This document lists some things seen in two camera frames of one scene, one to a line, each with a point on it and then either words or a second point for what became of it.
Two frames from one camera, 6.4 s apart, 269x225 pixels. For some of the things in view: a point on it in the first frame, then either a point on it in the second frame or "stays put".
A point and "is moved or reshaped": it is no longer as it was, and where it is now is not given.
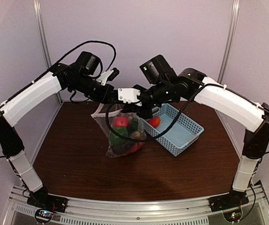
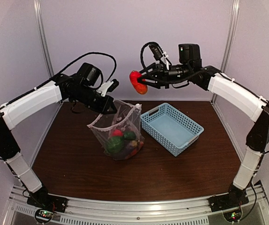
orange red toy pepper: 154,122 -> 141,88
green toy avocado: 133,124 -> 129,135
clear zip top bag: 125,132 is moved or reshaped
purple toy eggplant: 122,149 -> 123,155
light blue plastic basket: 185,132 stays put
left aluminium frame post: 39,15 stays put
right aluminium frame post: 230,40 stays put
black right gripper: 147,113 -> 162,75
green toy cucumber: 116,140 -> 115,144
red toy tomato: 121,122 -> 117,132
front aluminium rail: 91,212 stays put
